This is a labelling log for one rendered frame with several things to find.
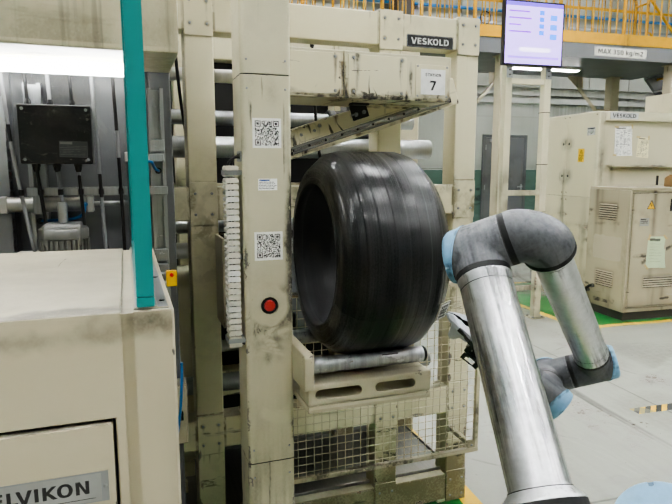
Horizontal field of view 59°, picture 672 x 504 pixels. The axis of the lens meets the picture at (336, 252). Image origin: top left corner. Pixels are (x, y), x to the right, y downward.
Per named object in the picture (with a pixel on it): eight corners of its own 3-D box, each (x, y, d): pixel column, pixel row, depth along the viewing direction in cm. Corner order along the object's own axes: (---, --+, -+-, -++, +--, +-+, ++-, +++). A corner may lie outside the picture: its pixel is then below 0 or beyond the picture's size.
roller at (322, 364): (306, 377, 157) (310, 371, 153) (303, 362, 159) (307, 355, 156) (423, 363, 169) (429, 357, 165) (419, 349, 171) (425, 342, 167)
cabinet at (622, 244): (623, 322, 550) (632, 187, 533) (582, 308, 606) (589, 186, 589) (701, 315, 575) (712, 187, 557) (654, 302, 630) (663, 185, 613)
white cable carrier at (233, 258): (229, 348, 155) (224, 165, 149) (226, 342, 160) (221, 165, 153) (246, 346, 157) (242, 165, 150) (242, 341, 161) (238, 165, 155)
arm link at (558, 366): (574, 380, 167) (577, 397, 155) (534, 389, 171) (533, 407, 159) (563, 349, 167) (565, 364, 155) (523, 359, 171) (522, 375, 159)
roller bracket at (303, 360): (304, 393, 151) (304, 356, 149) (269, 348, 188) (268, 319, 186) (316, 391, 152) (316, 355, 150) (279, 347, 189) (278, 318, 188)
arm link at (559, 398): (551, 412, 158) (552, 429, 149) (513, 382, 160) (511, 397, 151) (575, 388, 155) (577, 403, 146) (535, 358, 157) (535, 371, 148)
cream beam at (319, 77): (272, 95, 175) (271, 44, 173) (255, 104, 198) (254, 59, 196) (451, 103, 195) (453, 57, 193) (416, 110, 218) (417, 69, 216)
